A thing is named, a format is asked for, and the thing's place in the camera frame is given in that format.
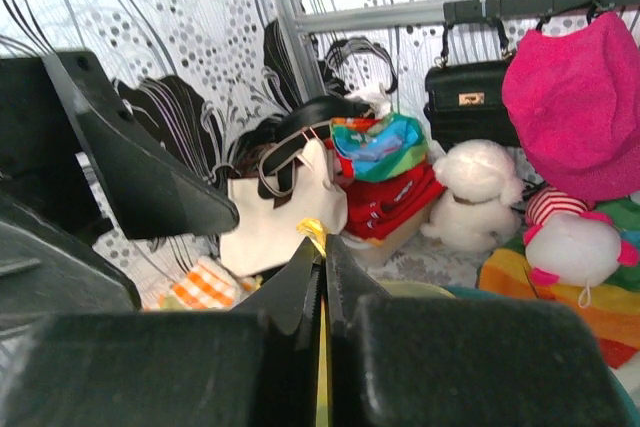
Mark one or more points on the orange checkered towel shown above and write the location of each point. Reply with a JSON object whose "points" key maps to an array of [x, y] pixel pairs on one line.
{"points": [[207, 285]]}

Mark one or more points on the pink white plush doll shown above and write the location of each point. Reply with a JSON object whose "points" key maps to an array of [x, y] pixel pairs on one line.
{"points": [[569, 243]]}

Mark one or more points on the magenta fabric bag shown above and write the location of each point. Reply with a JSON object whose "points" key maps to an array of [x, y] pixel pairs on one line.
{"points": [[574, 102]]}

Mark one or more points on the colourful printed bag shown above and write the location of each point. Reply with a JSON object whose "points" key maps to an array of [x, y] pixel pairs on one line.
{"points": [[375, 150]]}

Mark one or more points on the cream canvas tote bag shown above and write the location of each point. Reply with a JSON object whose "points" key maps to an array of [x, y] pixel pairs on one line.
{"points": [[266, 235]]}

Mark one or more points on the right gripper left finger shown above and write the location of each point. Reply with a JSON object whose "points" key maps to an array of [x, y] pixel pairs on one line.
{"points": [[254, 365]]}

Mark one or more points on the rainbow striped bag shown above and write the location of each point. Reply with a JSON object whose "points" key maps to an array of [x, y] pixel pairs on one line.
{"points": [[613, 314]]}

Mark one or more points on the black hat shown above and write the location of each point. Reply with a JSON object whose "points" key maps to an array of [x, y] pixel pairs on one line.
{"points": [[271, 130]]}

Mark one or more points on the yellow trash bag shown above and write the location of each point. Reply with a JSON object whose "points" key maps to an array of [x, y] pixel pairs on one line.
{"points": [[317, 232]]}

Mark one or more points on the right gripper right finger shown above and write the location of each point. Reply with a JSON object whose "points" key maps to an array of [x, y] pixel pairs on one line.
{"points": [[461, 359]]}

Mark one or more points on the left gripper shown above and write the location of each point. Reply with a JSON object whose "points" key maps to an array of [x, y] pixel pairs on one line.
{"points": [[43, 268]]}

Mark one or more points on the red cloth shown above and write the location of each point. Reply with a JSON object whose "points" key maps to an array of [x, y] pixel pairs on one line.
{"points": [[375, 210]]}

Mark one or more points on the black leather handbag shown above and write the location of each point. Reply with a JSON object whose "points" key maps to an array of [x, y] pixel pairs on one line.
{"points": [[465, 101]]}

